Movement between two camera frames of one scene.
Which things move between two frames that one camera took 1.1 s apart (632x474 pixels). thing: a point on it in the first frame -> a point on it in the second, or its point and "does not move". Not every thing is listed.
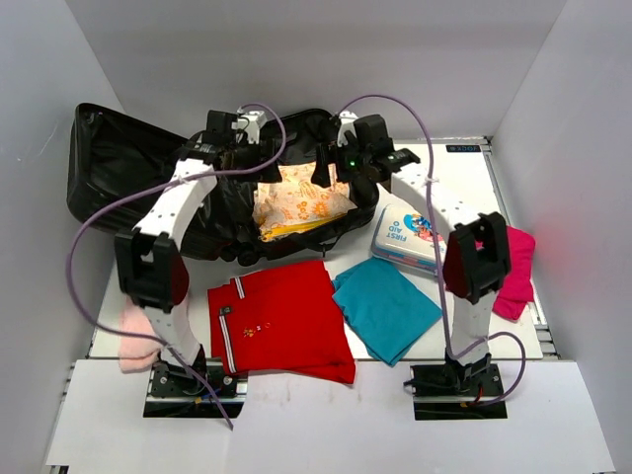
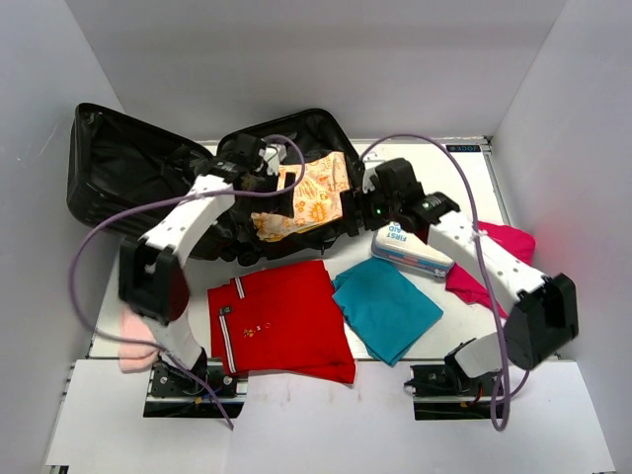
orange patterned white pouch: [296, 202] does not move
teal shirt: [389, 309] does not move
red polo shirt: [280, 320] does not move
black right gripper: [321, 175] -> [350, 208]
